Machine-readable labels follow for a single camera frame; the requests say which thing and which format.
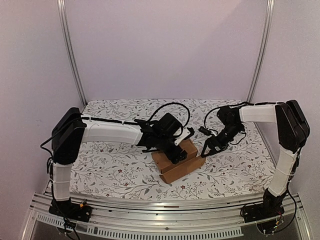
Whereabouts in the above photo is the brown cardboard box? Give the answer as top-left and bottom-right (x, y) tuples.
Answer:
(151, 139), (205, 184)

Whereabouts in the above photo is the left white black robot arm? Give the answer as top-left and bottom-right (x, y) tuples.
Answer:
(40, 107), (194, 217)

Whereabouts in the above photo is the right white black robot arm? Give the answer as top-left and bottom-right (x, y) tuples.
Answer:
(199, 100), (310, 218)

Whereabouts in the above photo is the floral patterned table mat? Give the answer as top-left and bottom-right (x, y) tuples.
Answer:
(70, 99), (275, 201)

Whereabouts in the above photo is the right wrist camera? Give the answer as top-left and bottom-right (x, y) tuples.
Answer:
(198, 126), (213, 136)

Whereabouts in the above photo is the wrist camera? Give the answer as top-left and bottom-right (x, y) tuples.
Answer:
(198, 126), (213, 136)
(174, 127), (195, 146)

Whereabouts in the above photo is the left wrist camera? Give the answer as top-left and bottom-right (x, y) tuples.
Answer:
(174, 127), (195, 146)

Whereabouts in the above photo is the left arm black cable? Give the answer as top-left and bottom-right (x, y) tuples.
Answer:
(149, 102), (191, 131)

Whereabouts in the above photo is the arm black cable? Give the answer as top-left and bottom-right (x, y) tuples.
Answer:
(149, 102), (191, 131)
(203, 101), (251, 131)

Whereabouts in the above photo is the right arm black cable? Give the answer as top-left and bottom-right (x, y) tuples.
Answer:
(203, 101), (251, 131)

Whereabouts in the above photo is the aluminium front rail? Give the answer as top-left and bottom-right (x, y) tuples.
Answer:
(28, 192), (305, 238)

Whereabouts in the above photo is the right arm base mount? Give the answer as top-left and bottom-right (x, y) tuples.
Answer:
(240, 203), (285, 235)

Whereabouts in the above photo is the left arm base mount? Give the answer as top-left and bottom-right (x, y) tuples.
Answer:
(48, 198), (93, 223)

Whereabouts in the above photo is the right aluminium frame post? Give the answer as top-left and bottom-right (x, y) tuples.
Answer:
(246, 0), (275, 102)

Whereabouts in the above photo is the aluminium frame post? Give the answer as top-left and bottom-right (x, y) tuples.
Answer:
(57, 0), (88, 107)
(246, 0), (275, 102)

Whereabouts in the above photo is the left aluminium frame post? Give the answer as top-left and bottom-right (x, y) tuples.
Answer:
(57, 0), (88, 107)

